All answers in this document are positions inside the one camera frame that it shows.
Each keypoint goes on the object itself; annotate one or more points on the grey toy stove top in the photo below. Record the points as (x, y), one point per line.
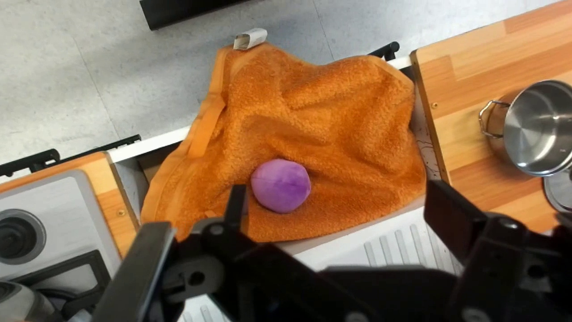
(47, 203)

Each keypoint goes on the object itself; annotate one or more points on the white toy sink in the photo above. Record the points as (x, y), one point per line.
(394, 244)

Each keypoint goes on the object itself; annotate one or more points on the purple ball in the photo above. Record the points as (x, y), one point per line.
(281, 185)

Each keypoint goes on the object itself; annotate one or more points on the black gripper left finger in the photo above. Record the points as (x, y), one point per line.
(179, 279)

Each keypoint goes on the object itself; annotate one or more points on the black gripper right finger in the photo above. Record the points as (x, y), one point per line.
(511, 269)

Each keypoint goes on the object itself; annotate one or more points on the steel pot lid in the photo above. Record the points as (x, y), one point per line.
(562, 190)

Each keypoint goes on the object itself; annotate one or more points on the small steel pot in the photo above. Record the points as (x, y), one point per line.
(538, 127)

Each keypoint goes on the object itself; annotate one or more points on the orange towel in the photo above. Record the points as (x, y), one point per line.
(333, 118)

